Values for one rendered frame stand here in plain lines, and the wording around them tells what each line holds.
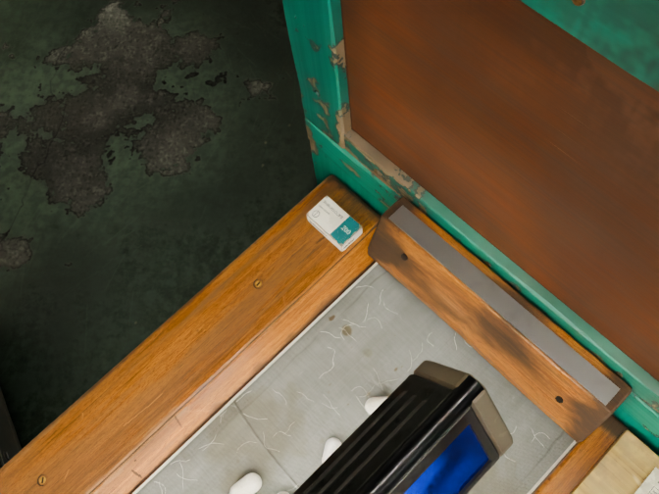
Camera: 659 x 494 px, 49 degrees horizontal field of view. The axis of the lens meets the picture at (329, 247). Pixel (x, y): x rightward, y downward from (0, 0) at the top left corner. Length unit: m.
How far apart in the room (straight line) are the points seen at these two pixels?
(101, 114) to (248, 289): 1.23
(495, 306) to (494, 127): 0.21
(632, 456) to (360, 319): 0.32
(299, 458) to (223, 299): 0.20
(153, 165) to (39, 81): 0.44
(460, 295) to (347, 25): 0.29
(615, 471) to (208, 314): 0.47
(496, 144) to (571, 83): 0.13
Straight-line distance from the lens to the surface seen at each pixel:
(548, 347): 0.74
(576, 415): 0.76
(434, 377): 0.48
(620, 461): 0.82
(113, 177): 1.91
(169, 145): 1.91
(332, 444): 0.81
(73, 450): 0.87
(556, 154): 0.57
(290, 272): 0.86
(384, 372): 0.84
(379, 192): 0.84
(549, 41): 0.49
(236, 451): 0.84
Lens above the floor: 1.55
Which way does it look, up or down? 66 degrees down
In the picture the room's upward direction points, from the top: 11 degrees counter-clockwise
